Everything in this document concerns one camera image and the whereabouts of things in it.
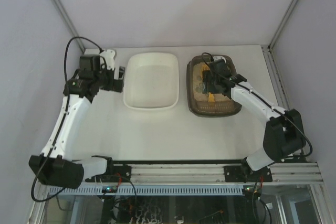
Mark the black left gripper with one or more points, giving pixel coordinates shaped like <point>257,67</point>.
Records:
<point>118,78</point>

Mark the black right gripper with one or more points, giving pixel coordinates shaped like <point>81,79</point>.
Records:
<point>210,83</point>

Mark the yellow litter scoop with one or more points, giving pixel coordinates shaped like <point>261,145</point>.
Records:
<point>206,77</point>

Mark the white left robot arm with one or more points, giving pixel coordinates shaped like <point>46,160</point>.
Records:
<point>55,165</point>

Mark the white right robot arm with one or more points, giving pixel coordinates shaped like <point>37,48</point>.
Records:
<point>283,135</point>

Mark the brown litter box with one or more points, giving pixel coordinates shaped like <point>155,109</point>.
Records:
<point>204,94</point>

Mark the white plastic tray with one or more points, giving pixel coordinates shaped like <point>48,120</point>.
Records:
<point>151,81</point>

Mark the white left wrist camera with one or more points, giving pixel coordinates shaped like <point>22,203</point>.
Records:
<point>107,59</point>

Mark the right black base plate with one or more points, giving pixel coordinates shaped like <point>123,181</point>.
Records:
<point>248,172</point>

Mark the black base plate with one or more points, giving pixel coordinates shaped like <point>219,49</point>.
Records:
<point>248,172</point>
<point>112,173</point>

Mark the aluminium rail frame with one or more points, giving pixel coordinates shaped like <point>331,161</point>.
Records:
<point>188,180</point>

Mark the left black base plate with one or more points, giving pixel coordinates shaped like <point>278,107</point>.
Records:
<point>112,173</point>

